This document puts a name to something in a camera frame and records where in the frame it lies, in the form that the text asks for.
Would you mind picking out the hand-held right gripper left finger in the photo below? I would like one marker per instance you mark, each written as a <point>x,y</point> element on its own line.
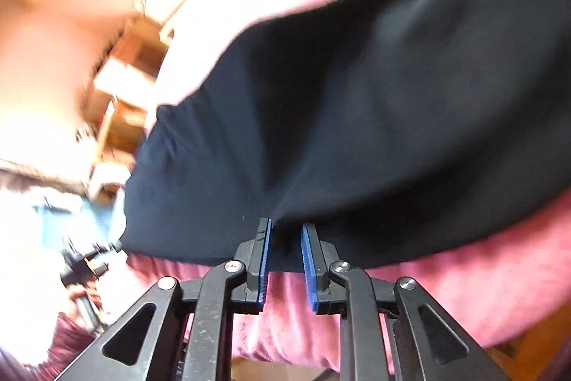
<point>265,262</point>

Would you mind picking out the black pants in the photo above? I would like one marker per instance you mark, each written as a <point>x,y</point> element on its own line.
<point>357,117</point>

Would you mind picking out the wooden shelf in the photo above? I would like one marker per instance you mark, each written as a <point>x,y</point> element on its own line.
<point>129,50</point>

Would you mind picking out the blue cloth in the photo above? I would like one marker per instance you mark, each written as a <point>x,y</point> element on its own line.
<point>67,224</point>

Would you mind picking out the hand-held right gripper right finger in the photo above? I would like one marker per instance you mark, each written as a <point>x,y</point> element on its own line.
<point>308,267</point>

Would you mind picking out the person's left forearm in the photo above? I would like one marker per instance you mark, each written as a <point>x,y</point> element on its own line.
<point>67,345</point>

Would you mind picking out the pink blanket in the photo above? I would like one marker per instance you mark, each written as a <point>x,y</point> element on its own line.
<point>446,300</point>

